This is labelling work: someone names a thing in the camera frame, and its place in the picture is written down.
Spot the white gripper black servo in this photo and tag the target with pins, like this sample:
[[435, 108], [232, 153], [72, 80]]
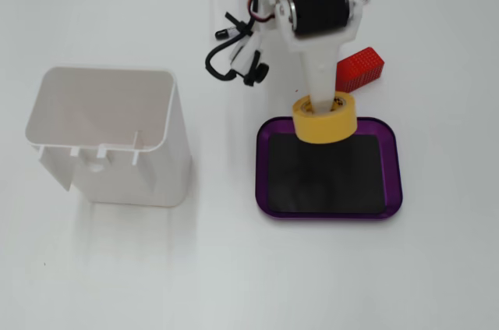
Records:
[[315, 15]]

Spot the yellow tape roll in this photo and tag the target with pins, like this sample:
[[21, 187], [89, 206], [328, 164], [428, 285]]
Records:
[[323, 131]]

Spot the white plastic open box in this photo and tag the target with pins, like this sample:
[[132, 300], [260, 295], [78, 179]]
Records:
[[117, 182]]

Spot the red studded block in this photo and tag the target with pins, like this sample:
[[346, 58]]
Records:
[[362, 68]]

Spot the black tray mat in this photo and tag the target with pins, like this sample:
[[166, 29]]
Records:
[[323, 178]]

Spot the clear black ballpoint pen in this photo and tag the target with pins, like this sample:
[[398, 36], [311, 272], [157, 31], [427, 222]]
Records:
[[223, 34]]

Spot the purple metal tray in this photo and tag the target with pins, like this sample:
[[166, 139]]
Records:
[[262, 174]]

